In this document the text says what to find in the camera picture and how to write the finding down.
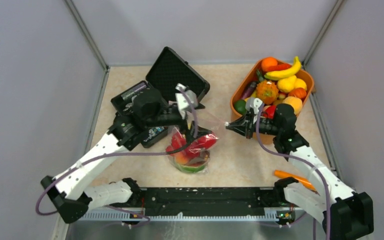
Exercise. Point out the green toy lime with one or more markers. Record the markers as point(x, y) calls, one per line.
point(240, 106)

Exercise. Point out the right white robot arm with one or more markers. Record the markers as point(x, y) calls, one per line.
point(343, 213)

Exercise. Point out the toy watermelon slice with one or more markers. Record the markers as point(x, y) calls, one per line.
point(191, 169)

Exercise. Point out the yellow toy banana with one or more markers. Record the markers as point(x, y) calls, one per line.
point(278, 75)

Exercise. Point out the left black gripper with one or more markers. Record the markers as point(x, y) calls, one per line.
point(183, 127)

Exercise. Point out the red yellow toy mango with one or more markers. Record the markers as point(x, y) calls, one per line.
point(181, 157)

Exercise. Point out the toy peach orange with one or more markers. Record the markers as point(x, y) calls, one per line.
point(295, 102)

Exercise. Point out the red orange toy persimmon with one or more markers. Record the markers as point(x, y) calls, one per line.
point(299, 92)

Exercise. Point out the black poker chip case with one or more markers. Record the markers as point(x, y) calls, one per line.
point(159, 82)

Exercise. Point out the yellow toy pear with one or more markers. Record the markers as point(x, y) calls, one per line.
point(287, 84)

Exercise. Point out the clear zip top bag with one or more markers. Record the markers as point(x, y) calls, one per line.
point(212, 124)

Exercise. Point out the small orange toy carrot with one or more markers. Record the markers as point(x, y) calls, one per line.
point(279, 67)

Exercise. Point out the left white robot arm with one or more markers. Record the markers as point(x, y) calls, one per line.
point(71, 192)

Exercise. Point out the red toy apple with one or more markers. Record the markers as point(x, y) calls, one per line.
point(178, 140)

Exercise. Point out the red toy bell pepper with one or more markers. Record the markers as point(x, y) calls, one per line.
point(201, 144)

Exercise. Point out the purple toy eggplant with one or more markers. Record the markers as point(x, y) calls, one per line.
point(249, 90)

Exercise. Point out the orange fruit basket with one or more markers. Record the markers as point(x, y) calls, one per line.
point(252, 77)

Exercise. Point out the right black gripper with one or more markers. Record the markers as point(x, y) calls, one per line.
point(242, 125)

